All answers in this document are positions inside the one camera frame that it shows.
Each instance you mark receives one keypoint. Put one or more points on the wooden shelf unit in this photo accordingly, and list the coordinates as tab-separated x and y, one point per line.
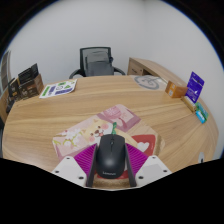
6	70

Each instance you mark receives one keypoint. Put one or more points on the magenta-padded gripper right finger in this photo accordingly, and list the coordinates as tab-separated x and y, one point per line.
137	160

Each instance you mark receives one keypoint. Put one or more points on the small teal box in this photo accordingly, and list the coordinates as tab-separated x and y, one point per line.
201	113

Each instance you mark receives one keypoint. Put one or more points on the white sheet with grey print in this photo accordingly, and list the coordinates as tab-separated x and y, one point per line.
150	82

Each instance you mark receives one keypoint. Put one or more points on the wide brown cardboard box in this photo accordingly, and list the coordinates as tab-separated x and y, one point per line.
31	89

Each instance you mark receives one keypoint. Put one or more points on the grey bag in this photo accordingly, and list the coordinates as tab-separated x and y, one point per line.
99	65

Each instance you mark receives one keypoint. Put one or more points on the small white object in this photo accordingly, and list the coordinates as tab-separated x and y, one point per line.
201	157

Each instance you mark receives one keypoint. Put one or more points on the white printed paper sheet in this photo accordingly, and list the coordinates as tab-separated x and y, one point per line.
58	88

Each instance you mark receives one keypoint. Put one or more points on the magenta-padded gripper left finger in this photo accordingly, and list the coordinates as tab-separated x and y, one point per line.
84	160

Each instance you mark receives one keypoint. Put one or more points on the black mesh office chair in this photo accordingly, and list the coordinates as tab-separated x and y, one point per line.
82	56

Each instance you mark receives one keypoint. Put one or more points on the black computer mouse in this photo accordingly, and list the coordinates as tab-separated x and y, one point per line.
110	156

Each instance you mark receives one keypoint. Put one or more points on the purple card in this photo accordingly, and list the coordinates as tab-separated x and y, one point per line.
195	86

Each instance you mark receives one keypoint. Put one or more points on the small orange box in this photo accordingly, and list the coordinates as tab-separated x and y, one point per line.
175	90

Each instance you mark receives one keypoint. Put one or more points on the black cardboard box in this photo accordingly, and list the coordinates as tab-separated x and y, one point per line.
26	75

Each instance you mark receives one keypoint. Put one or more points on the cartoon printed mouse pad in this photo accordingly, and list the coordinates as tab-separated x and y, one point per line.
86	131

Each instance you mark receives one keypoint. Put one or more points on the small brown cardboard box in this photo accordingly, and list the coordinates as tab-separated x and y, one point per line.
13	89

